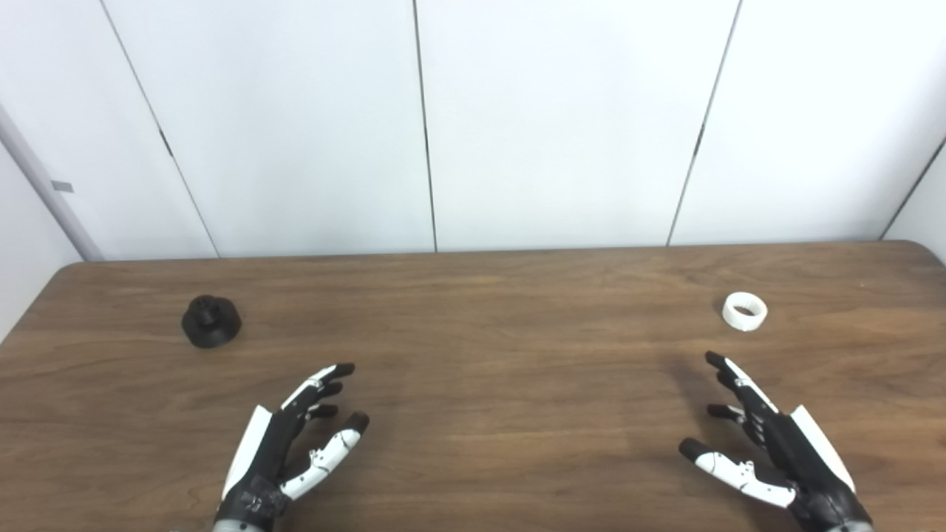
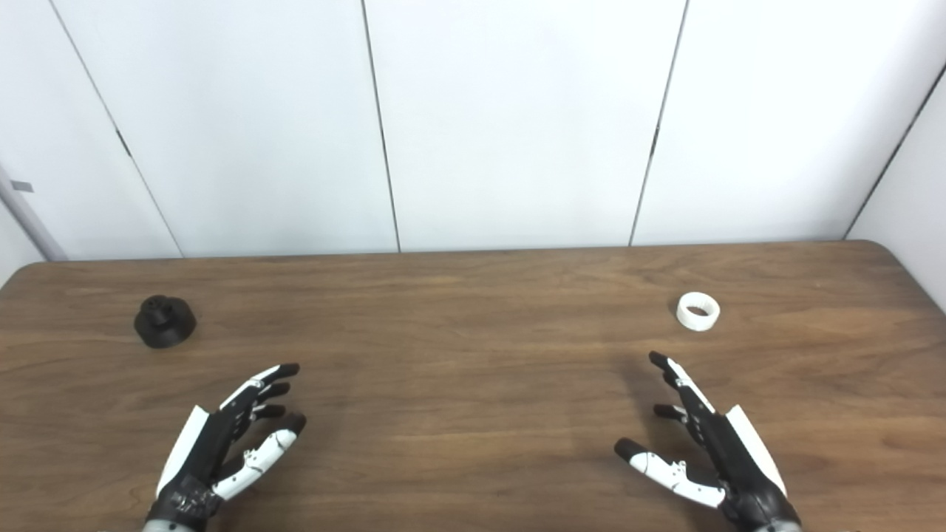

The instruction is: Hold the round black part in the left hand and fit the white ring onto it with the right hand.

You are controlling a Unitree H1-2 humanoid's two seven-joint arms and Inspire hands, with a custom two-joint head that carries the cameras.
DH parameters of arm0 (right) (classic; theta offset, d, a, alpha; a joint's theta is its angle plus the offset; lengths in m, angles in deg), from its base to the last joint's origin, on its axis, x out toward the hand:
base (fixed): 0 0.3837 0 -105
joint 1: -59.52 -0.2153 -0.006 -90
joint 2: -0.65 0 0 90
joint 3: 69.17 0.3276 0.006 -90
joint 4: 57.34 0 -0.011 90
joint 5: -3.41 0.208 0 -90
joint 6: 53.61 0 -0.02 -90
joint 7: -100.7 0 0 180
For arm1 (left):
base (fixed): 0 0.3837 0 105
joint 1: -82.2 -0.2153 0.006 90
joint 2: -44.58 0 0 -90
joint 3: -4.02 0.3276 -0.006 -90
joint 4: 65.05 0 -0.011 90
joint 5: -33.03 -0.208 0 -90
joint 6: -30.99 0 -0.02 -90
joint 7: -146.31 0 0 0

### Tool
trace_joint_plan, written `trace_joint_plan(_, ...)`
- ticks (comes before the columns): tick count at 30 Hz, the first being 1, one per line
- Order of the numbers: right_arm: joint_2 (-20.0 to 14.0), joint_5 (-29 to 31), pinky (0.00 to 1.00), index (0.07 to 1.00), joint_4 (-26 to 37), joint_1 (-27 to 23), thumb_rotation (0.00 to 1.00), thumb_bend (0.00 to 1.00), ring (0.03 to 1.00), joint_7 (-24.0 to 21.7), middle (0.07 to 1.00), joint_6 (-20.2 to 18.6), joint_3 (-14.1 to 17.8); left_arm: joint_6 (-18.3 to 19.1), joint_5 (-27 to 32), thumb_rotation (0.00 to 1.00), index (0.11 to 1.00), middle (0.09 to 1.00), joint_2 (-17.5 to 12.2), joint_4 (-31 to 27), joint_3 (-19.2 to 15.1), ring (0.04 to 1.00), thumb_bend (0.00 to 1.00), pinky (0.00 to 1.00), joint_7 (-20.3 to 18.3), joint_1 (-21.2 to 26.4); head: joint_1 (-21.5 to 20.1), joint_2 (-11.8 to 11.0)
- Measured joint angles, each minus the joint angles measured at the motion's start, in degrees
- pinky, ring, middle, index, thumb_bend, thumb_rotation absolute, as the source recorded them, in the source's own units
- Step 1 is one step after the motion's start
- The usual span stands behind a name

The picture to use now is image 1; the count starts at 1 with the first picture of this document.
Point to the grey wall corner post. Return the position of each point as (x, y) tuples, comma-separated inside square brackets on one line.
[(44, 185)]

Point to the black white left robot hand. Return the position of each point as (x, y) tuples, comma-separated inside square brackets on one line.
[(259, 458)]

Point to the round black plastic part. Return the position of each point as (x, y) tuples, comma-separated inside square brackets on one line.
[(211, 325)]

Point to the grey tape tag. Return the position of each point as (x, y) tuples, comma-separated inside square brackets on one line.
[(63, 186)]

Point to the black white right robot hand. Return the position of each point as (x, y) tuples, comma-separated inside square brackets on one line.
[(805, 465)]

